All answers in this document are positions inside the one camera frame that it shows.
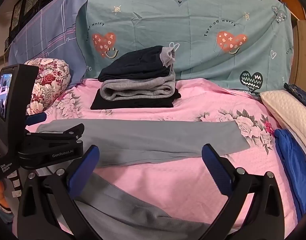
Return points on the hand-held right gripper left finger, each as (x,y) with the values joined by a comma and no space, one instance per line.
(85,165)

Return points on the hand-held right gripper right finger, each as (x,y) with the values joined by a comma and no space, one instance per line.
(215,167)

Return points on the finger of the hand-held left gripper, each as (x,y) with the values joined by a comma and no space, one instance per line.
(67,133)
(37,118)

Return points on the folded black pants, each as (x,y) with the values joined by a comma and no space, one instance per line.
(133,104)

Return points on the folded light grey pants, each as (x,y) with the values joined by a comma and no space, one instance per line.
(140,88)

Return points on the folded dark navy pants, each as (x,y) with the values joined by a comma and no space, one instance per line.
(135,65)

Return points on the red floral pillow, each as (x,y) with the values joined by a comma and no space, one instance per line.
(50,77)

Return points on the pink floral bed sheet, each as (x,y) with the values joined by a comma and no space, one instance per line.
(173,185)

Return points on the blue plaid pillow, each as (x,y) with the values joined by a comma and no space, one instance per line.
(47,35)

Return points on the bright blue cloth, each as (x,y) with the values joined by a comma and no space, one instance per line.
(295,170)

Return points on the cream quilted pillow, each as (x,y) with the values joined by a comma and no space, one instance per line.
(290,112)

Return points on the dark denim cloth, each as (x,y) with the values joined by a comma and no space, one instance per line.
(296,91)

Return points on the teal heart-print blanket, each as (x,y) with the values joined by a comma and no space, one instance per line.
(193,25)

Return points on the wooden bed frame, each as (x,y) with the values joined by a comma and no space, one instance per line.
(301,45)

